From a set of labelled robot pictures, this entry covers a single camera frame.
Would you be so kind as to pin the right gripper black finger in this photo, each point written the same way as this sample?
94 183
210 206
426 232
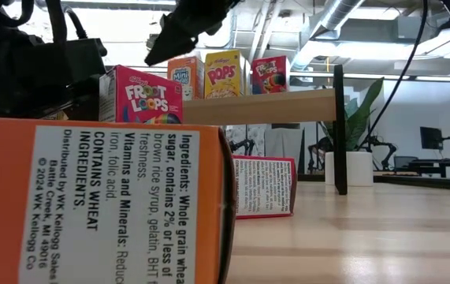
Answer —
185 31

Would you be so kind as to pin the orange Mini-Wheats cereal box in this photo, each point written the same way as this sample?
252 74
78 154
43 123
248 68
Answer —
183 77
90 197

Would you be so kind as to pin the yellow Corn Pops cereal box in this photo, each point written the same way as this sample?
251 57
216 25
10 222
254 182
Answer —
224 75

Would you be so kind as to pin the red Froot Loops cereal box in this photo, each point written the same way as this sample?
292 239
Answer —
264 185
270 75
146 94

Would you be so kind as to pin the black monitor on arm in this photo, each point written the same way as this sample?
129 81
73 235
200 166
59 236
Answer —
431 138

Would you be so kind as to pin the green plant in white pot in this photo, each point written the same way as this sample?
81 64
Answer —
360 167

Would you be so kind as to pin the black desk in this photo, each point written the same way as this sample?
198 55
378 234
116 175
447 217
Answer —
437 163

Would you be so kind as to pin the wooden shelf with black frame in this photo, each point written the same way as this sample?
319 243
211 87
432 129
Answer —
260 106

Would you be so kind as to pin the black metal table frame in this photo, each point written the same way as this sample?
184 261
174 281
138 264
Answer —
425 183

